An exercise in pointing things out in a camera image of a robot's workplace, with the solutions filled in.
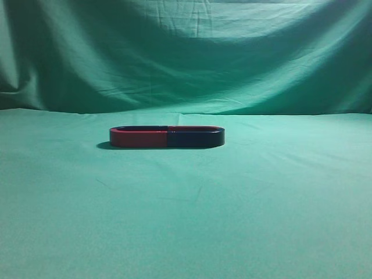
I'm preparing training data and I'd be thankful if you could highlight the green cloth backdrop and cover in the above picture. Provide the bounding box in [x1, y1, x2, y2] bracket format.
[1, 1, 371, 278]

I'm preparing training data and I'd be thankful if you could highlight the red-blue horseshoe magnet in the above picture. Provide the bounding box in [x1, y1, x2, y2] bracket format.
[109, 126, 168, 148]
[167, 126, 225, 148]

